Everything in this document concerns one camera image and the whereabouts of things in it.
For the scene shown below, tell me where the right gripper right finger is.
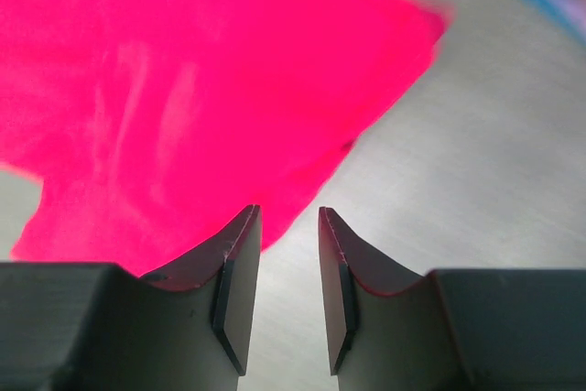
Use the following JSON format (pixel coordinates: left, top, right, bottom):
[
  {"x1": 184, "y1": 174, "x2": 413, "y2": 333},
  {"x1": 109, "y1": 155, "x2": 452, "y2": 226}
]
[{"x1": 319, "y1": 207, "x2": 585, "y2": 390}]

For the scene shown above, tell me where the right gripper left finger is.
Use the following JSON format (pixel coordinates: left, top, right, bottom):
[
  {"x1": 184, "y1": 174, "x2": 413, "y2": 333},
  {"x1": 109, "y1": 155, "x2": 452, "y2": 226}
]
[{"x1": 1, "y1": 205, "x2": 262, "y2": 390}]

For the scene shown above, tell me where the red t shirt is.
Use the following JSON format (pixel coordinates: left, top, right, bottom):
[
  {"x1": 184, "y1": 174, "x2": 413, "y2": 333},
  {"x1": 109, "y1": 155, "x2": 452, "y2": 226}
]
[{"x1": 1, "y1": 0, "x2": 449, "y2": 275}]

